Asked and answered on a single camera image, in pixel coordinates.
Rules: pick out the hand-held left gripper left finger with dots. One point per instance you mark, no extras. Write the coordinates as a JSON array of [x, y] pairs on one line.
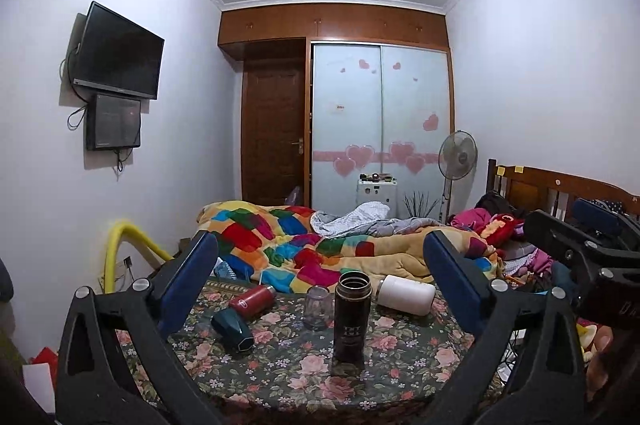
[[192, 281]]

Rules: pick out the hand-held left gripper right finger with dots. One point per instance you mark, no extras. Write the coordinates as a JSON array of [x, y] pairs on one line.
[[452, 286]]

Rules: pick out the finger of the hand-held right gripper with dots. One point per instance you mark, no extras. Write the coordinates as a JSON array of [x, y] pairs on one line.
[[595, 212], [547, 230]]

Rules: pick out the clear glass cup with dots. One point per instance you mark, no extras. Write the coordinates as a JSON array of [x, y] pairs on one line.
[[318, 309]]

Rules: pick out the person's right hand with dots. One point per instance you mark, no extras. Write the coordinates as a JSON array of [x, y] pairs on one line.
[[599, 357]]

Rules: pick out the pile of clothes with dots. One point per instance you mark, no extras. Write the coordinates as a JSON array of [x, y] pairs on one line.
[[527, 260]]

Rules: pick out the blue patterned cloth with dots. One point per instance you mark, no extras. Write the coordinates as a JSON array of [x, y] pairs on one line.
[[231, 269]]

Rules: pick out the wooden bed headboard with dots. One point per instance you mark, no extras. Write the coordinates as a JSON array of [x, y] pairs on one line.
[[545, 187]]

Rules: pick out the red plush toy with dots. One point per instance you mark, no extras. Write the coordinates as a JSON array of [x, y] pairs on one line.
[[502, 229]]

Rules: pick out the white bottle lying down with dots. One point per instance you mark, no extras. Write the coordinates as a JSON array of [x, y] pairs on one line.
[[406, 296]]

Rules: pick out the red thermos bottle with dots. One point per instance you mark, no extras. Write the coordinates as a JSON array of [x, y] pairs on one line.
[[252, 300]]

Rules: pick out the dark green bottle lying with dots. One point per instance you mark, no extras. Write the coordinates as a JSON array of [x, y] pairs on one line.
[[232, 330]]

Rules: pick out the pink clothing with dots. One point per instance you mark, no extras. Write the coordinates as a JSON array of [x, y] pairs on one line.
[[470, 221]]

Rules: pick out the yellow pipe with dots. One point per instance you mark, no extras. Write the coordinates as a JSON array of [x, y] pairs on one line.
[[132, 236]]

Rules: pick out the dark spiky plant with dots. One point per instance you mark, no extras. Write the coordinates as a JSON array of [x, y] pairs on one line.
[[422, 206]]

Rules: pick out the dark brown thermos bottle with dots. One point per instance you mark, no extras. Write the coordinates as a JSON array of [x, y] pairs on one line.
[[351, 320]]

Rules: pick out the colourful patchwork blanket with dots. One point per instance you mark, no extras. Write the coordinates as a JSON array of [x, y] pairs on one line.
[[300, 250]]

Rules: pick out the small white cabinet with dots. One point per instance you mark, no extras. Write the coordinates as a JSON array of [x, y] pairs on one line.
[[377, 197]]

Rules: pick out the standing fan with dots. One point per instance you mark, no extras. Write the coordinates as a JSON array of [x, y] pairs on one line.
[[457, 155]]

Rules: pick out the grey blanket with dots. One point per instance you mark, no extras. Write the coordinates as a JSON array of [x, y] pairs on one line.
[[350, 220]]

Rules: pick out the floral tablecloth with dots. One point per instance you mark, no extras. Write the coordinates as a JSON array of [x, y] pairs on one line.
[[290, 370]]

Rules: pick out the red bag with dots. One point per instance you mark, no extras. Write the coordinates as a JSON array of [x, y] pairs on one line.
[[46, 356]]

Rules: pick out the wooden door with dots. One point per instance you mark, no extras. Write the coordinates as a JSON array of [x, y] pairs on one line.
[[272, 130]]

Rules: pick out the white paper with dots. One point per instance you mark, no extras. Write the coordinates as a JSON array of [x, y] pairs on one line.
[[40, 385]]

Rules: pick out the wooden wardrobe with sliding doors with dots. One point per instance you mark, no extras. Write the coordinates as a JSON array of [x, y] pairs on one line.
[[380, 115]]

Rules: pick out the small black wall monitor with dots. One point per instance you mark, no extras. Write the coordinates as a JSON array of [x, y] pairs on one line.
[[114, 121]]

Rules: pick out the black wall television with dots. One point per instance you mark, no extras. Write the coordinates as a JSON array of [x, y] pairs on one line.
[[117, 52]]

